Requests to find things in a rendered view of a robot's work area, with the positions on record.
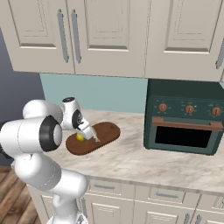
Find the beige drawer front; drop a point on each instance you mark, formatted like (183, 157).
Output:
(122, 189)
(214, 202)
(167, 196)

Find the beige base cupboard door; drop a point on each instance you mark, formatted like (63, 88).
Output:
(43, 208)
(211, 218)
(108, 211)
(160, 214)

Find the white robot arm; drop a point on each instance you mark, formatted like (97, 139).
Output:
(32, 163)

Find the grey fish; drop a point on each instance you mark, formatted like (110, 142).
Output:
(94, 134)

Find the toaster oven glass door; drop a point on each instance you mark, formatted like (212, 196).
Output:
(183, 137)

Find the dark green toaster oven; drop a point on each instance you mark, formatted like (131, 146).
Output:
(186, 93)

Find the yellow lemon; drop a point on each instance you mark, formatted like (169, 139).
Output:
(80, 137)

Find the beige wall cupboard door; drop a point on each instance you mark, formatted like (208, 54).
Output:
(32, 29)
(108, 32)
(186, 32)

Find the brown wooden cutting board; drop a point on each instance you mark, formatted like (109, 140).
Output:
(108, 133)

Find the copper toaster oven knob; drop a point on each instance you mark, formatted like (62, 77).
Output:
(189, 109)
(216, 111)
(162, 107)

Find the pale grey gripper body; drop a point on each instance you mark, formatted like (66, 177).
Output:
(84, 130)

